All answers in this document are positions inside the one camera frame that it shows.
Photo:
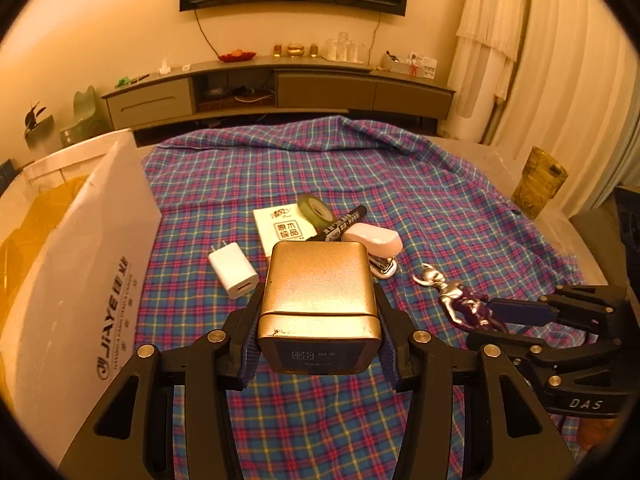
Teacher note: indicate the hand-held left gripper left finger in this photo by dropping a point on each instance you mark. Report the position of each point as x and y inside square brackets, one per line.
[248, 366]

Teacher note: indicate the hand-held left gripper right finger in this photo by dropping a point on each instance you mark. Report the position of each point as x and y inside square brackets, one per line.
[393, 366]

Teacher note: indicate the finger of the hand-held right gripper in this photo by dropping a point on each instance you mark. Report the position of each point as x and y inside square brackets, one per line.
[522, 312]
[505, 342]

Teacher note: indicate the purple silver toy figure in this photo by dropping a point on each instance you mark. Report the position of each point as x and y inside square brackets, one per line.
[460, 300]

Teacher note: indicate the white charger plug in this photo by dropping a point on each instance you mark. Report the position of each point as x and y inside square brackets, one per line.
[232, 270]

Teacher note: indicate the golden tin box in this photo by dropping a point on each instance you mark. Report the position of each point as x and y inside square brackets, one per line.
[320, 285]

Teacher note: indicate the pink white stapler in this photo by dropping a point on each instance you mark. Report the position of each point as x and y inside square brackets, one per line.
[372, 237]

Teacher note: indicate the small white red printed box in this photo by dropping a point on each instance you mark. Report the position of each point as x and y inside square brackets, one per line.
[280, 225]

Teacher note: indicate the black marker pen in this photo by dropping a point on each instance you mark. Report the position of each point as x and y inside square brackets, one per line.
[346, 220]

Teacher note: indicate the green tape roll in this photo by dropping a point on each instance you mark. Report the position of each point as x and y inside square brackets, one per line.
[320, 217]

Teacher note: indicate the amber glass cup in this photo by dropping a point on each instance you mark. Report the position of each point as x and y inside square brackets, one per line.
[540, 185]

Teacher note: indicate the dark crate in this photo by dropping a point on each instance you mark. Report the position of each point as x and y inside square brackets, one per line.
[629, 230]

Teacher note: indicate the blue plaid cloth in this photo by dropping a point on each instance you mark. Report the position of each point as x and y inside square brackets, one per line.
[350, 175]

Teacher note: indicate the white standing air conditioner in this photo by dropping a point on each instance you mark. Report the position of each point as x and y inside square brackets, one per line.
[472, 105]

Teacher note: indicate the cream curtain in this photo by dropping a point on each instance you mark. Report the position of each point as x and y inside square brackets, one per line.
[575, 70]

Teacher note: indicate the white desk organizer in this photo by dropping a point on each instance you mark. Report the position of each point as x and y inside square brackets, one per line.
[415, 66]

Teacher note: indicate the grey tv cabinet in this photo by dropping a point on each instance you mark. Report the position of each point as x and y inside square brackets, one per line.
[325, 87]

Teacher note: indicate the white lace cover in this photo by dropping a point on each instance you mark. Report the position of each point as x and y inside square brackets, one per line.
[495, 15]

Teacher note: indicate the blue crate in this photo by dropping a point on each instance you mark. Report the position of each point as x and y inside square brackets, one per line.
[7, 175]

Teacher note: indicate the clear glass cup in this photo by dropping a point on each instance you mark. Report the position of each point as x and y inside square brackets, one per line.
[356, 52]
[334, 51]
[343, 37]

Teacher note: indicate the green toy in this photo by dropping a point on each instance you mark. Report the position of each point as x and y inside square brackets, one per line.
[127, 80]

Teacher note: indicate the red plate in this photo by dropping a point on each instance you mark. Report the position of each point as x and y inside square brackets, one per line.
[237, 55]

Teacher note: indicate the small white figurine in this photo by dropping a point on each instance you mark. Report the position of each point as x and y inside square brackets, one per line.
[164, 66]

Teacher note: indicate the gold bowl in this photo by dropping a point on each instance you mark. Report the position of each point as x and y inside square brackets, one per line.
[295, 51]

